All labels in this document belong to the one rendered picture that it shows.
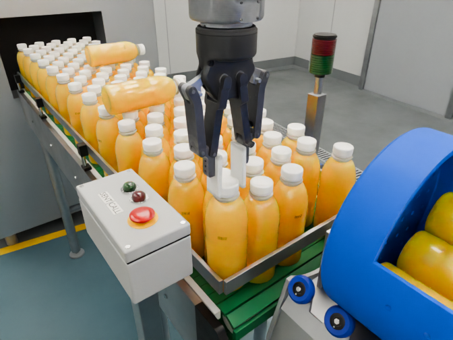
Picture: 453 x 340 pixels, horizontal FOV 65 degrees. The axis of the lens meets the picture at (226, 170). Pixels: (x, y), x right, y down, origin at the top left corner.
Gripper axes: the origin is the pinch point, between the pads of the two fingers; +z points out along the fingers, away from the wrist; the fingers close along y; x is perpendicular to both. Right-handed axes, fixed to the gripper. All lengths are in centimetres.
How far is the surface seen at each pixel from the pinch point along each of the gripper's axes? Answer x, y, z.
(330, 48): 23, 52, -8
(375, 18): 214, 384, 27
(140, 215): 3.1, -12.9, 4.3
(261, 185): -0.9, 6.5, 4.8
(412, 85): 149, 377, 90
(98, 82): 74, 7, 5
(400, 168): -20.4, 9.5, -6.1
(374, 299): -24.6, 2.3, 6.6
